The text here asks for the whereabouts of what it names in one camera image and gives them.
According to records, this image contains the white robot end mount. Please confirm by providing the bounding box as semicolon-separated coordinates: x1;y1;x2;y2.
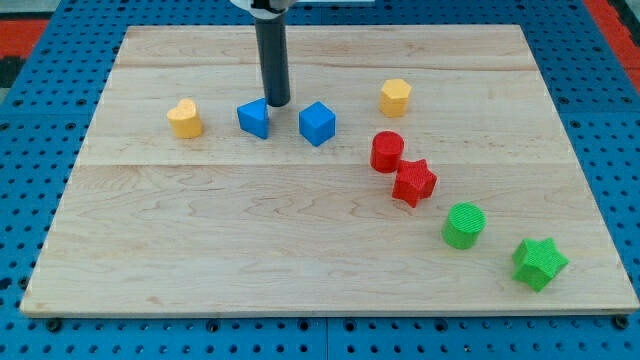
230;0;296;19

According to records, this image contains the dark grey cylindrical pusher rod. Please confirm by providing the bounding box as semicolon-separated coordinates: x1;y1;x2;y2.
254;14;290;107

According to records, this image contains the yellow heart block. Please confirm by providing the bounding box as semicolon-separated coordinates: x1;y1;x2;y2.
166;98;203;139

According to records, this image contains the blue triangle block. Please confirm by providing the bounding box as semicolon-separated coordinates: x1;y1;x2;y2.
236;98;269;139

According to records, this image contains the blue cube block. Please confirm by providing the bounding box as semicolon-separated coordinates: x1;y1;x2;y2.
299;101;336;147

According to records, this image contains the yellow hexagon block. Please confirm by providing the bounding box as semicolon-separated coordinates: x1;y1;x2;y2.
378;78;412;118

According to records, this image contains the red cylinder block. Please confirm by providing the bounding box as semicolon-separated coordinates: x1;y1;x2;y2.
370;131;404;173

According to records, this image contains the light wooden board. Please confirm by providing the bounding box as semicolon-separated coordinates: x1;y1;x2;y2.
20;25;639;318

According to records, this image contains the red star block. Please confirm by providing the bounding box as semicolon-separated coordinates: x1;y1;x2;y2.
392;159;438;208

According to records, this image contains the green cylinder block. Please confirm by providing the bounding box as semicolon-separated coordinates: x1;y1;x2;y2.
441;202;486;250

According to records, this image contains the green star block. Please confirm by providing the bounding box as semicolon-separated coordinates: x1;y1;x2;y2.
512;237;570;292

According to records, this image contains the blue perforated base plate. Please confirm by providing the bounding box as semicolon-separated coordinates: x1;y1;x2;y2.
1;0;639;359

